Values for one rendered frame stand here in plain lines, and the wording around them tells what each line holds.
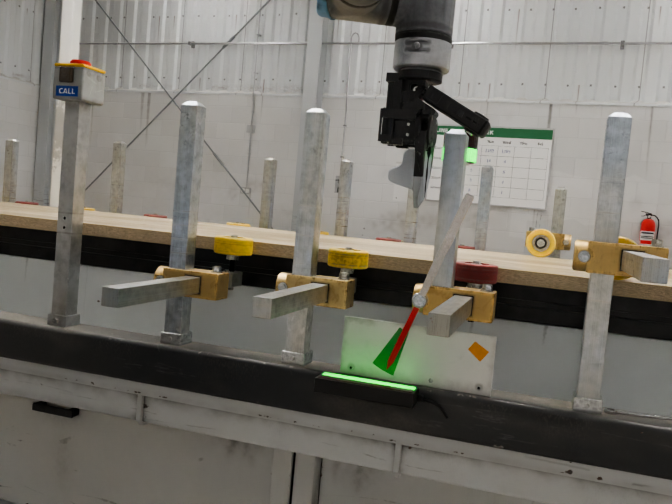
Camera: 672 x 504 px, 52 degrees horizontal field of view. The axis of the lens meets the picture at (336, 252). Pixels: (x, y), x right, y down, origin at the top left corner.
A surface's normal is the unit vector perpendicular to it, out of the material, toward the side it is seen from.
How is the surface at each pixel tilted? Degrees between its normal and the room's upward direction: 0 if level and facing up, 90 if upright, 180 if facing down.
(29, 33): 90
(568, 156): 90
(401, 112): 90
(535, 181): 90
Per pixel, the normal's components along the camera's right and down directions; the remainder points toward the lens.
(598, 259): -0.30, 0.04
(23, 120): 0.93, 0.11
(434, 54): 0.28, 0.09
